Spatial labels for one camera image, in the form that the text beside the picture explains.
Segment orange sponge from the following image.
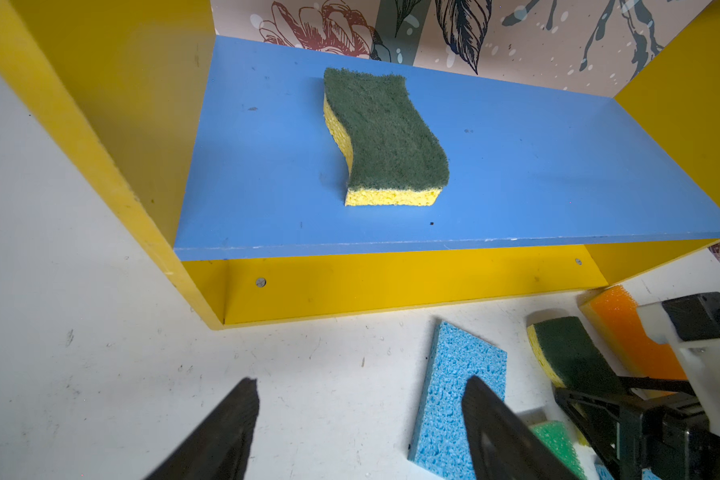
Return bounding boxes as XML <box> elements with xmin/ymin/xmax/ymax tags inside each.
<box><xmin>579</xmin><ymin>285</ymin><xmax>687</xmax><ymax>381</ymax></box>

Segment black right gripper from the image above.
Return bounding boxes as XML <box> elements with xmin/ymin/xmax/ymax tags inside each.
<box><xmin>554</xmin><ymin>377</ymin><xmax>720</xmax><ymax>479</ymax></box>

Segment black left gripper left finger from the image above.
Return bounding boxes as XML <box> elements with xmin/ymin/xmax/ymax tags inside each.
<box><xmin>148</xmin><ymin>378</ymin><xmax>260</xmax><ymax>479</ymax></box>

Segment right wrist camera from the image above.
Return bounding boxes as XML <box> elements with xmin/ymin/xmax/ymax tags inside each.
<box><xmin>637</xmin><ymin>292</ymin><xmax>720</xmax><ymax>436</ymax></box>

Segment dark green wavy sponge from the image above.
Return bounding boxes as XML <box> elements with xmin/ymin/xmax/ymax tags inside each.
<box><xmin>527</xmin><ymin>316</ymin><xmax>628</xmax><ymax>453</ymax></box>
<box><xmin>323</xmin><ymin>68</ymin><xmax>450</xmax><ymax>207</ymax></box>

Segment blue sponge upper middle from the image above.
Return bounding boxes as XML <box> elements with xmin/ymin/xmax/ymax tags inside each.
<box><xmin>408</xmin><ymin>320</ymin><xmax>508</xmax><ymax>479</ymax></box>

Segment yellow shelf with coloured boards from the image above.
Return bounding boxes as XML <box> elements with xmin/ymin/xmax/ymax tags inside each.
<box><xmin>0</xmin><ymin>1</ymin><xmax>720</xmax><ymax>329</ymax></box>

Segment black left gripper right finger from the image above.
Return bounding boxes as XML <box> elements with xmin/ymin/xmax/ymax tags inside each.
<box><xmin>461</xmin><ymin>376</ymin><xmax>576</xmax><ymax>480</ymax></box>

